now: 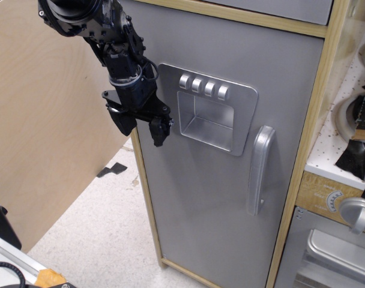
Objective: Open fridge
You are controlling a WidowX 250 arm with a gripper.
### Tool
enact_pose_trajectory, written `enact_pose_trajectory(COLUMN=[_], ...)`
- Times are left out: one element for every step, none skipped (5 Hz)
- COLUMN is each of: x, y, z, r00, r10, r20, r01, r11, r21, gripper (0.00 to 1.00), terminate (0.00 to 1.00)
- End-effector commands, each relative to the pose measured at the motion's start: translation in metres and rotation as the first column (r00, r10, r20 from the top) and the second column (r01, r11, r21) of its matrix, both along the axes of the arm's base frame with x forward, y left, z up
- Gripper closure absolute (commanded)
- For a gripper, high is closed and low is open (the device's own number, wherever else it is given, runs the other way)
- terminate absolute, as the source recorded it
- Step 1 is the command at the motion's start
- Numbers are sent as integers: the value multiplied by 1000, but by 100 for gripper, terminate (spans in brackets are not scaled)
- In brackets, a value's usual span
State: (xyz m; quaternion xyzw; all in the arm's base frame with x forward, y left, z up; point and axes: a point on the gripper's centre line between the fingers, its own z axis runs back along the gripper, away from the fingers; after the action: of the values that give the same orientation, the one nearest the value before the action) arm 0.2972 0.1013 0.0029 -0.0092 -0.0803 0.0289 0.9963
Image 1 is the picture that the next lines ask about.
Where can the white toy sink counter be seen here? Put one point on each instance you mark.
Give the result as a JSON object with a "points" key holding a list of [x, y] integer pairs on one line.
{"points": [[339, 126]]}

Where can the aluminium extrusion rail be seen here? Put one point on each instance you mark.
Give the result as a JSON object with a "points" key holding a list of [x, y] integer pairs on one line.
{"points": [[28, 266]]}

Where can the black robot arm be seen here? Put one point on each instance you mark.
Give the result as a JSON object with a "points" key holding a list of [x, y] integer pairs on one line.
{"points": [[110, 33]]}

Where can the plywood board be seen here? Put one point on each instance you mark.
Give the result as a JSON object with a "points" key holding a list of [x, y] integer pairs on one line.
{"points": [[55, 132]]}

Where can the silver ice dispenser panel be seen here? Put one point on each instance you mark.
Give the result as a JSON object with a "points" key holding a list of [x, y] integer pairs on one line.
{"points": [[207, 109]]}

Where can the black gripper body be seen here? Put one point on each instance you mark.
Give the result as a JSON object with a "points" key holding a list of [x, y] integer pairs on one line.
{"points": [[138, 100]]}

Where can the grey toy fridge door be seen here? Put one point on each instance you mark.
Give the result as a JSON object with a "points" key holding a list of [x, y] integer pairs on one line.
{"points": [[198, 192]]}

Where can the silver oven knob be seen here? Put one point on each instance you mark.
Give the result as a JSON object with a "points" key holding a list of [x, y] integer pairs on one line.
{"points": [[352, 211]]}

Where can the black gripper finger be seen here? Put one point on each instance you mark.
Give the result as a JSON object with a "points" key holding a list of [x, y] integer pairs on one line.
{"points": [[160, 129], [123, 121]]}

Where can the orange tape piece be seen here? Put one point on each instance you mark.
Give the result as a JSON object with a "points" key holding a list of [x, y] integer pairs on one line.
{"points": [[49, 278]]}

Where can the wooden toy kitchen frame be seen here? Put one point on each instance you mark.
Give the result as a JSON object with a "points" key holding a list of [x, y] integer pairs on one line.
{"points": [[340, 36]]}

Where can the grey toy oven door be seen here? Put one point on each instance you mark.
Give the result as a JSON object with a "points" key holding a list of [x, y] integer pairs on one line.
{"points": [[320, 252]]}

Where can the black box at left edge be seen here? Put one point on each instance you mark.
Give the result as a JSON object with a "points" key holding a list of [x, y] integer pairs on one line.
{"points": [[7, 233]]}

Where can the black tape on floor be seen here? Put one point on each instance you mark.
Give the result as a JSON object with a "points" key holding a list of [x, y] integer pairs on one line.
{"points": [[117, 168]]}

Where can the silver fridge door handle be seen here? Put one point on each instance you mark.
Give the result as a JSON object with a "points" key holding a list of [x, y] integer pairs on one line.
{"points": [[260, 153]]}

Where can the grey upper freezer door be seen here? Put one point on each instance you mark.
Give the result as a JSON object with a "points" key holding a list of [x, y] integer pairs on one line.
{"points": [[311, 11]]}

